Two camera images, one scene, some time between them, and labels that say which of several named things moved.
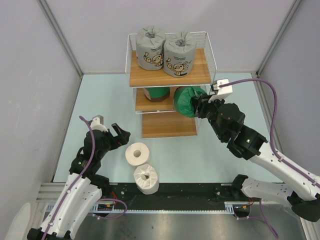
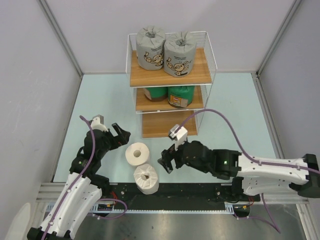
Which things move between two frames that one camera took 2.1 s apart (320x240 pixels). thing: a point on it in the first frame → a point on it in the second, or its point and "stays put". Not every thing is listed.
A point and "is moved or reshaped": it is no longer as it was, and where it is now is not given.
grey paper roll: [150, 44] stays put
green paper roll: [183, 96] is moved or reshaped
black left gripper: [115, 139] stays put
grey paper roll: [179, 54] stays put
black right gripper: [203, 107] → [175, 157]
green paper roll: [157, 94] stays put
